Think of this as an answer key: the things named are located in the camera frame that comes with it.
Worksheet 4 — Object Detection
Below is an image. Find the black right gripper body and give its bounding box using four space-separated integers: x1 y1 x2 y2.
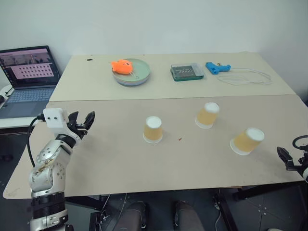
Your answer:
286 154 308 172

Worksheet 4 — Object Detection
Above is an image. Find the green plate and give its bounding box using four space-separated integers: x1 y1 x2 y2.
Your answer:
112 58 152 83

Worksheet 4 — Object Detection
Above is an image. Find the yellow paper cup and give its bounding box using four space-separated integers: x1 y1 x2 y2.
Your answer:
142 116 164 144
229 127 266 156
194 102 220 130

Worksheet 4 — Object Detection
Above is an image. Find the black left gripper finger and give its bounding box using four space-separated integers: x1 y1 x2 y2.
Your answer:
83 110 96 131
68 111 80 126

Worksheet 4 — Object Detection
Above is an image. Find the pale plate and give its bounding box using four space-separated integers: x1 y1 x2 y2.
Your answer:
113 74 151 87

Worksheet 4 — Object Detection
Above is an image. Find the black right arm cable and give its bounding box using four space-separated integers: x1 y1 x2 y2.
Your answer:
292 135 308 151

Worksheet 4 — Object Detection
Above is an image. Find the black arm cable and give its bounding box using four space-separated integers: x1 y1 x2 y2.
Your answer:
292 135 308 151
27 113 47 167

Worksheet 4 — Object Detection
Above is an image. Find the grey laptop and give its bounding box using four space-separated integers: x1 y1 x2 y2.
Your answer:
0 45 61 120

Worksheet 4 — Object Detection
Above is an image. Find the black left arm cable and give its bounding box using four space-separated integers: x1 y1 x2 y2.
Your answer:
27 113 47 167

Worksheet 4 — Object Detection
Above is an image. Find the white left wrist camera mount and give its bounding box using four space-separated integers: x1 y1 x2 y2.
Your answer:
43 107 81 142

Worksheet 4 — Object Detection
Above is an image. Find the orange fish plush toy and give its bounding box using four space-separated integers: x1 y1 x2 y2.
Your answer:
110 59 135 76

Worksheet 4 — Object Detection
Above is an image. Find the dark rounded shape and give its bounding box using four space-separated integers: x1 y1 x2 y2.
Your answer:
173 200 205 231
115 201 148 231

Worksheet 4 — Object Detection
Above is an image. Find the black table frame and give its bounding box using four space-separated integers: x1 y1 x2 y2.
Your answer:
64 182 308 231

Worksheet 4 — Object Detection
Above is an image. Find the white glue gun cord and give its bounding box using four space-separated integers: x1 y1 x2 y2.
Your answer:
216 66 273 86

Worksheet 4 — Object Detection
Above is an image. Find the clear green bit box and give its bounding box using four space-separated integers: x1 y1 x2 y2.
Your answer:
170 63 205 83

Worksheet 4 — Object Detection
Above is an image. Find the thin black laptop cable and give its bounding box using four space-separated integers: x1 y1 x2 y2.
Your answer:
0 85 13 109

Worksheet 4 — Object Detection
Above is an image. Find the blue glue gun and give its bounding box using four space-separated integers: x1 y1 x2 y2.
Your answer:
205 62 232 76

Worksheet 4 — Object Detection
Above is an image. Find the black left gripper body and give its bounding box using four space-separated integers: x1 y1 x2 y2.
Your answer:
66 119 89 141

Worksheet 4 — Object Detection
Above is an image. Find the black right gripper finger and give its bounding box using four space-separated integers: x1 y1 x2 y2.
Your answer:
276 146 294 168

